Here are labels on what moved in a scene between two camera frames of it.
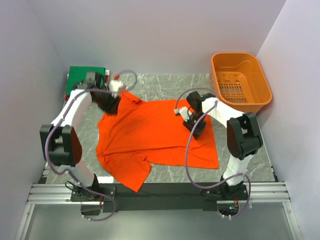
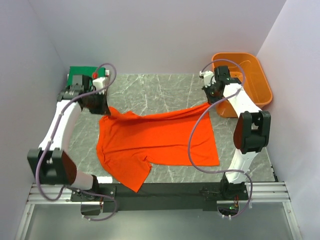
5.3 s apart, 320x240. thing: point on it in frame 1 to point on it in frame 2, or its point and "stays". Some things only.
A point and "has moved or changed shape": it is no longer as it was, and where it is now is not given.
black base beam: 154,197 stays
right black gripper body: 200,126 to 212,95
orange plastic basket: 238,80 stays
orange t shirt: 136,135 has moved or changed shape
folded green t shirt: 78,74 stays
